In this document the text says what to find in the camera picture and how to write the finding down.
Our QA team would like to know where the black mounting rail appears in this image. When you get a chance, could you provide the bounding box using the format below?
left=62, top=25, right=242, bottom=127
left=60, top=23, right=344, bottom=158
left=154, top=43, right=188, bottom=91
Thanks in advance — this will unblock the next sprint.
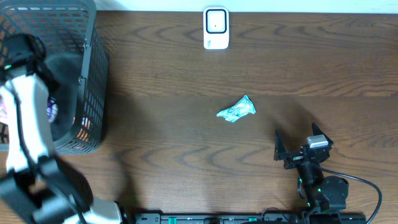
left=132, top=213, right=366, bottom=224

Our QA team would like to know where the dark plastic mesh basket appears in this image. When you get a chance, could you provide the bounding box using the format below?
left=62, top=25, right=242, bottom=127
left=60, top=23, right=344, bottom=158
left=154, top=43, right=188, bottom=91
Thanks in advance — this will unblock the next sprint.
left=1, top=0, right=109, bottom=154

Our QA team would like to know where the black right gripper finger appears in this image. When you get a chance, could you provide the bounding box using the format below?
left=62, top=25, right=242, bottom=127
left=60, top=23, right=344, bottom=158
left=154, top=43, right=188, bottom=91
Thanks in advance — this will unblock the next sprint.
left=274, top=130, right=287, bottom=161
left=312, top=122, right=333, bottom=146

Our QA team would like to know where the teal snack packet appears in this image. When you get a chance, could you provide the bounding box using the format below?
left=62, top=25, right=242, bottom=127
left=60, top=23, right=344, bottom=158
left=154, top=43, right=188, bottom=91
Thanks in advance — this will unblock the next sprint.
left=216, top=95, right=256, bottom=123

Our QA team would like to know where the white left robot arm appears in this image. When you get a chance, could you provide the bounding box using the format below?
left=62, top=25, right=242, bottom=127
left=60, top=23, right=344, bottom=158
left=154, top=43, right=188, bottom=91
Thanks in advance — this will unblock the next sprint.
left=1, top=34, right=128, bottom=223

